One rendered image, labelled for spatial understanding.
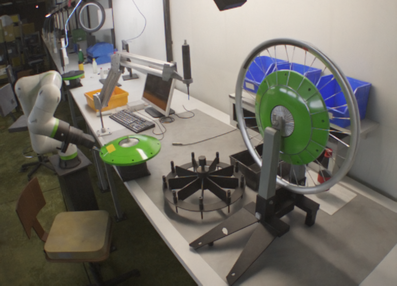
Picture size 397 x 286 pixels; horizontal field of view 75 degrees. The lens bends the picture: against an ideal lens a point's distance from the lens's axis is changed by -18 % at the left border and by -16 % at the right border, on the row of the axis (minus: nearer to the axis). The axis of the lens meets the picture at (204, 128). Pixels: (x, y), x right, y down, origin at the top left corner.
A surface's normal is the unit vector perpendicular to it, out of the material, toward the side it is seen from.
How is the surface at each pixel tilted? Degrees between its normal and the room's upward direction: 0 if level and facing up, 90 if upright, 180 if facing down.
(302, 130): 90
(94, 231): 0
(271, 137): 87
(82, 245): 0
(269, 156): 87
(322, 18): 90
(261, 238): 18
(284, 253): 0
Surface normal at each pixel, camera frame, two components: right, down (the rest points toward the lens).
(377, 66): -0.85, 0.25
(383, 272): -0.05, -0.91
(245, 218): -0.30, -0.79
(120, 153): -0.10, -0.76
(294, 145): -0.73, 0.43
